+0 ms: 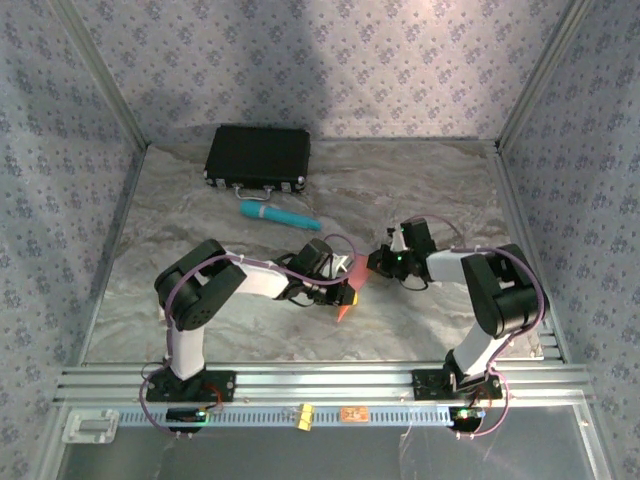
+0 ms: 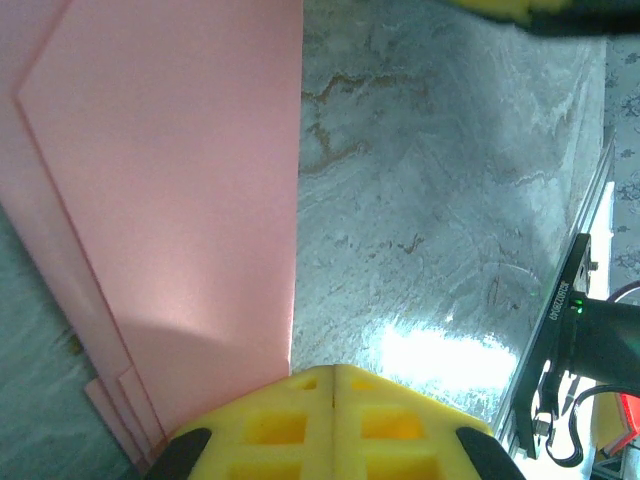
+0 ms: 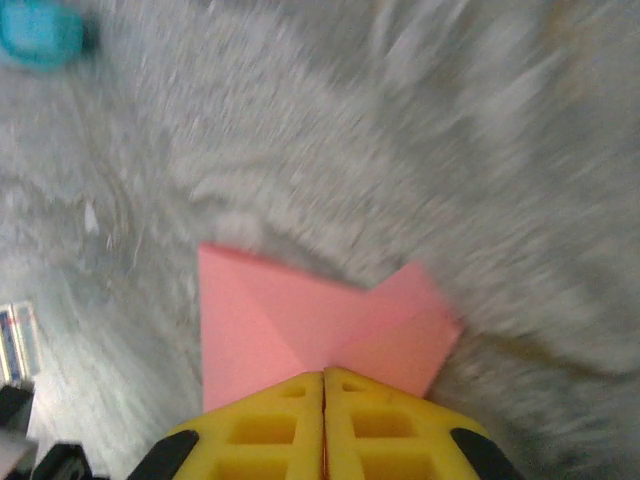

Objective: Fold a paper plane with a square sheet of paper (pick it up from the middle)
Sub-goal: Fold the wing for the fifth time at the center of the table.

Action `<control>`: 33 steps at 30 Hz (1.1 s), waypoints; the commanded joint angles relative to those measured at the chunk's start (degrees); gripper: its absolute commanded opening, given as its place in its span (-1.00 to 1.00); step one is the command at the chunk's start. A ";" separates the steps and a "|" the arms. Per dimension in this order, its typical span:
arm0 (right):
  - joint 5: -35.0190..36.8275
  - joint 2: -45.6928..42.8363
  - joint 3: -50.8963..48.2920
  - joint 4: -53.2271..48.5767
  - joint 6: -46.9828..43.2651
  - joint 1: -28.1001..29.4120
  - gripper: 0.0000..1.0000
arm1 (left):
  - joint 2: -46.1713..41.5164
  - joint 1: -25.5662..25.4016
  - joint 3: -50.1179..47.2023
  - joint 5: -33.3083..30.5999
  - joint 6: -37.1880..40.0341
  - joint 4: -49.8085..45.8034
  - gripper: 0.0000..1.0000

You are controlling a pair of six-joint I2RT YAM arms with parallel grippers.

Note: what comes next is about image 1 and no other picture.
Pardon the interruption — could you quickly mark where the aluminium side rail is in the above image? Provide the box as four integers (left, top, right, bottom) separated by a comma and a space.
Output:
492, 142, 569, 364
77, 143, 151, 366

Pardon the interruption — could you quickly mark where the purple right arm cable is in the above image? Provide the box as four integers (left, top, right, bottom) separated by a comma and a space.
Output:
399, 214, 549, 441

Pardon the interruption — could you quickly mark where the white metal bracket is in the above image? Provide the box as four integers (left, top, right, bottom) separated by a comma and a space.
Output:
61, 408, 121, 445

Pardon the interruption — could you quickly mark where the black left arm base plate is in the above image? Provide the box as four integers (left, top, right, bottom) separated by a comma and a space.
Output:
143, 368, 237, 404

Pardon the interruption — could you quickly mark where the slotted grey cable duct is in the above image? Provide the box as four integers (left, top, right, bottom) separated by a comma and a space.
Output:
115, 403, 494, 429

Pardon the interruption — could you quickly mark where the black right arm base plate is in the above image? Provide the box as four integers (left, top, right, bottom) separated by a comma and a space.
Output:
411, 368, 504, 402

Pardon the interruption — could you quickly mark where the aluminium mounting rail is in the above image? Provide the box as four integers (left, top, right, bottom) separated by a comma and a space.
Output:
53, 362, 591, 405

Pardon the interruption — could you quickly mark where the black briefcase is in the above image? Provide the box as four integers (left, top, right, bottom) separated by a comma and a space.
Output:
203, 124, 312, 196

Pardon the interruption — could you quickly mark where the black left controller board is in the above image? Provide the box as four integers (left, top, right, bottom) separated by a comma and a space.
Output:
165, 407, 209, 426

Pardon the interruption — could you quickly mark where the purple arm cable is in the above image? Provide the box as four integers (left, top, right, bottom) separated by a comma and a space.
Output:
399, 214, 549, 441
137, 233, 357, 441

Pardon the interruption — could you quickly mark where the black controller board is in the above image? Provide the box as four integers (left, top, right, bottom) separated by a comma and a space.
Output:
165, 407, 209, 426
448, 405, 487, 434

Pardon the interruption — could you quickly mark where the teal marker pen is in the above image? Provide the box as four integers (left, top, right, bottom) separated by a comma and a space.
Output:
239, 200, 323, 232

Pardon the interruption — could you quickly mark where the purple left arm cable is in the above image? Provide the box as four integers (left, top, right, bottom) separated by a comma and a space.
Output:
137, 233, 357, 441

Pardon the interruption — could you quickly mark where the black right controller board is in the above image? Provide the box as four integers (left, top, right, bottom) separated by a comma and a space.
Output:
448, 405, 487, 434

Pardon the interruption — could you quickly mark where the yellow binder clip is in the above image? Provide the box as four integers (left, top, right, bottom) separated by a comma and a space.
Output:
293, 402, 316, 432

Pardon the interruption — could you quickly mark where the aluminium frame post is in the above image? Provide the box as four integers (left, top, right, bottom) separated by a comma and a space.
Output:
48, 0, 151, 149
494, 0, 596, 151

